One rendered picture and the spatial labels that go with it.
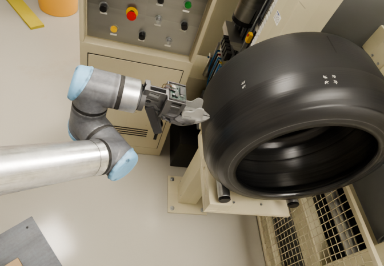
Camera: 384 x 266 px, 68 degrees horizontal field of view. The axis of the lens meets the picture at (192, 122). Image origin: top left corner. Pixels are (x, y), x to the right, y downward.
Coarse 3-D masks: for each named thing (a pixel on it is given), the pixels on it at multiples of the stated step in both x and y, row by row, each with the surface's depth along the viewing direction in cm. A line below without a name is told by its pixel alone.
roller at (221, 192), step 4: (216, 180) 106; (220, 184) 104; (220, 188) 103; (224, 188) 102; (220, 192) 102; (224, 192) 101; (228, 192) 102; (220, 196) 101; (224, 196) 101; (228, 196) 101; (220, 200) 102; (224, 200) 102; (228, 200) 102
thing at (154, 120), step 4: (148, 108) 76; (152, 108) 76; (148, 112) 77; (152, 112) 77; (148, 116) 79; (152, 116) 79; (156, 116) 79; (152, 120) 80; (156, 120) 80; (160, 120) 83; (152, 124) 81; (156, 124) 81; (160, 124) 83; (152, 128) 83; (156, 128) 82; (160, 128) 83; (156, 132) 84; (160, 132) 84
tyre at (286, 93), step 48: (288, 48) 74; (336, 48) 73; (240, 96) 73; (288, 96) 66; (336, 96) 65; (240, 144) 74; (288, 144) 119; (336, 144) 108; (240, 192) 97; (288, 192) 101
